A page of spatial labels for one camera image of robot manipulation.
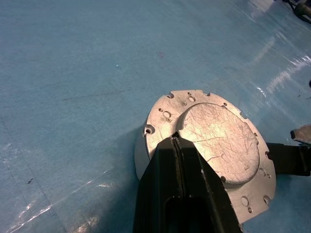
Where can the silver round motor lid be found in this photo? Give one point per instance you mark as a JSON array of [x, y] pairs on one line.
[[218, 136]]

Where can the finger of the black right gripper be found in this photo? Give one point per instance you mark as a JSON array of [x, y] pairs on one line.
[[302, 133], [286, 159]]

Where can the blue plastic table cover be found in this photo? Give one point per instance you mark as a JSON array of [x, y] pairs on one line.
[[85, 85]]

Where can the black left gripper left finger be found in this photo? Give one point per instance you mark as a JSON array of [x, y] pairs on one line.
[[158, 189]]

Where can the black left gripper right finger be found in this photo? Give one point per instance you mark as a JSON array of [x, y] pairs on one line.
[[201, 194]]

